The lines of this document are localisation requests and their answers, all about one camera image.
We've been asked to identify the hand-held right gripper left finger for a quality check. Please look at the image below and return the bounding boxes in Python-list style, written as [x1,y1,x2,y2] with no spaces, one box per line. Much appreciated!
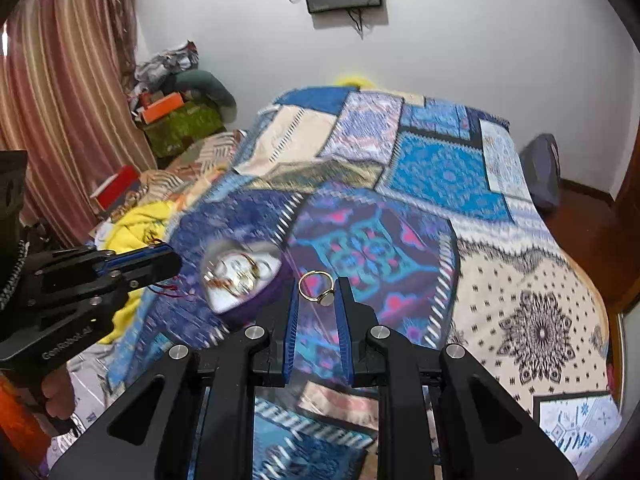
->
[47,277,302,480]

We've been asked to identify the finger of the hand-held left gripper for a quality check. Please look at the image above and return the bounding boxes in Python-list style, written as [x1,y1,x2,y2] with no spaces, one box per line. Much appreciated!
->
[95,241,173,268]
[100,251,182,292]

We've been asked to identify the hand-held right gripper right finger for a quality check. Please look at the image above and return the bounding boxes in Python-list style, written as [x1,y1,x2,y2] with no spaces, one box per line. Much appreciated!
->
[334,276,593,480]

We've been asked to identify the gold ring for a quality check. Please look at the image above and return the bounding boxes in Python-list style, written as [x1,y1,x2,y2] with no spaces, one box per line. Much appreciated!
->
[298,270,337,307]

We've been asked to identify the brown beaded bracelet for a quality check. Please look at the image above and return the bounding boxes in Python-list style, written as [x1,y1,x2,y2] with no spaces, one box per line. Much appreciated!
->
[214,254,267,297]

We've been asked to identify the purple heart-shaped tin box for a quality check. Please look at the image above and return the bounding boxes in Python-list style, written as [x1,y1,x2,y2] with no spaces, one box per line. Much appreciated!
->
[199,239,297,325]

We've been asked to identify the person's left hand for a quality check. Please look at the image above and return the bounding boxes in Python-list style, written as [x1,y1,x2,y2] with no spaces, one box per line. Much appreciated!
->
[40,360,77,419]

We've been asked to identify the yellow cloth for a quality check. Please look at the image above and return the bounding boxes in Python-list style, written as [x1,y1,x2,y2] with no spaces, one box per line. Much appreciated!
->
[97,199,177,346]

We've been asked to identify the red box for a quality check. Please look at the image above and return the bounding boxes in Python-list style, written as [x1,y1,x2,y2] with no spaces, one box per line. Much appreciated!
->
[95,165,141,211]

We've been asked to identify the white cloth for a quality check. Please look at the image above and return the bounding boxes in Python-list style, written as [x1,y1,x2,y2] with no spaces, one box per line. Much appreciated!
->
[47,345,132,467]

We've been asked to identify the orange striped blanket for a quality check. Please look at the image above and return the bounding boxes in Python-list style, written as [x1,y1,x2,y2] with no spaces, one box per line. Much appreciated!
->
[90,130,249,226]

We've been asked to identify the orange box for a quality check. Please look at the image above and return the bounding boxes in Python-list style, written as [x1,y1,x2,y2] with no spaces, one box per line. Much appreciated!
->
[140,92,184,125]

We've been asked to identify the blue patchwork blanket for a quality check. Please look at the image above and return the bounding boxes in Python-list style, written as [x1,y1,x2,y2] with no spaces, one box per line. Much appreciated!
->
[105,85,623,480]

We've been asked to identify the striped pink curtain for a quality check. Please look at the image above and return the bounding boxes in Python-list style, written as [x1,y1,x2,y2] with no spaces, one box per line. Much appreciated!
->
[0,0,159,247]

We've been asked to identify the grey bag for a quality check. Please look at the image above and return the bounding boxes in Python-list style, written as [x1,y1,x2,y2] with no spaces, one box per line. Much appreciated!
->
[519,133,561,212]

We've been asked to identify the brown wooden door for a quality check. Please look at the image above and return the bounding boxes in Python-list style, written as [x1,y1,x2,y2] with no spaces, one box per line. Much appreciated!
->
[611,110,640,313]

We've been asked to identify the black monitor cables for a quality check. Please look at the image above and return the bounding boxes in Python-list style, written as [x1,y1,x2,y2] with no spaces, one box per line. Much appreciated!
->
[346,6,369,39]

